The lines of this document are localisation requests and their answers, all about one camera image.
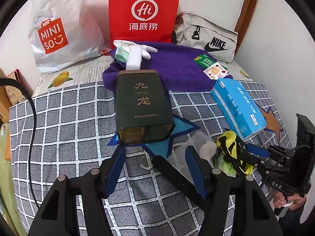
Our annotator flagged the red Haidilao paper bag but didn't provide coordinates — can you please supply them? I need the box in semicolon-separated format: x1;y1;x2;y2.
108;0;179;46

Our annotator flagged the grey checked tablecloth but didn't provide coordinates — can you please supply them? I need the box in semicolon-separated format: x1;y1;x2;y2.
9;79;294;236

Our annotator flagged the white Miniso plastic bag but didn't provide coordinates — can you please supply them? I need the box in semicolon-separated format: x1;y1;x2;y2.
28;0;108;75

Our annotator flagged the yellow pouch with black straps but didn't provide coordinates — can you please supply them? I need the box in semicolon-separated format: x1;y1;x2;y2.
215;131;254;177

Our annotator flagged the dark green tea tin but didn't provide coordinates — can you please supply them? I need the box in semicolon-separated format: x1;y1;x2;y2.
115;70;175;146

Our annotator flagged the blue tissue pack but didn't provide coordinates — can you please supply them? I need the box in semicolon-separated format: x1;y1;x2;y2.
211;78;267;142

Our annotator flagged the black cable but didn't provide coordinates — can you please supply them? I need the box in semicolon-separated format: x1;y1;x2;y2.
0;77;41;210

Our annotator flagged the grey Nike pouch bag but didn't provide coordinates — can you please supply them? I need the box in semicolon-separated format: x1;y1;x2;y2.
173;12;238;63

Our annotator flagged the green wet wipe packet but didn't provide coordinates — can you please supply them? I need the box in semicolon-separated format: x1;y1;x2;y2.
193;54;227;70

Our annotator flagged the person's right hand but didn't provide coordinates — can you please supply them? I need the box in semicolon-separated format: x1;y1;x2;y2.
273;191;307;210

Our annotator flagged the green tea tissue pack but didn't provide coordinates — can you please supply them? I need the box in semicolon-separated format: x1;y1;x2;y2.
214;153;238;177

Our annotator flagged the brown patterned box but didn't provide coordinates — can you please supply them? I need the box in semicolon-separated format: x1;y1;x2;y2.
4;69;32;105

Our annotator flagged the white orange snack sachet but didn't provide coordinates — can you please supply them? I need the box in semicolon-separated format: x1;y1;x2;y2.
203;62;229;80

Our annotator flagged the wooden door frame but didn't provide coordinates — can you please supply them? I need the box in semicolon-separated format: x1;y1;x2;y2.
234;0;257;53

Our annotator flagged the clear plastic bag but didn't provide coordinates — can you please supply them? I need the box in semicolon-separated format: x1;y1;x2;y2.
167;130;219;183

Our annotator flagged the purple towel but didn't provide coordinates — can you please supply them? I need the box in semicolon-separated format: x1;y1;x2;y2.
102;41;233;93

